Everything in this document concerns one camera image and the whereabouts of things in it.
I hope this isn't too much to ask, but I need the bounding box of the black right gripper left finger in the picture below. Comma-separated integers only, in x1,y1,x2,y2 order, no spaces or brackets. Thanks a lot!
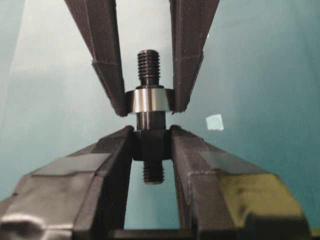
0,126,134,240

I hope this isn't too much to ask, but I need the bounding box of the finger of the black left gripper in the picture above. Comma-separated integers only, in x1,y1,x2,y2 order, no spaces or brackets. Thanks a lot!
65,0,128,117
170,0,219,113

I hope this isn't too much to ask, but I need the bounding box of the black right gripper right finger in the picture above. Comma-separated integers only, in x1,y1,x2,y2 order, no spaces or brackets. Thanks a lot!
170,126,312,240

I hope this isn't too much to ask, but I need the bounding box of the black threaded steel shaft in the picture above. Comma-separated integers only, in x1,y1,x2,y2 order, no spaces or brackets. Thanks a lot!
133,49,169,185

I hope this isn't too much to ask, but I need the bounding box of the shiny steel washer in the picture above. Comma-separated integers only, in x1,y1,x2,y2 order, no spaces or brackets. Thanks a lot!
125,87,175,114

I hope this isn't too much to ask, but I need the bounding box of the pale tape square marker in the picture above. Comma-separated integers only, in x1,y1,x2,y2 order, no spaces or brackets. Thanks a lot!
205,114,224,131

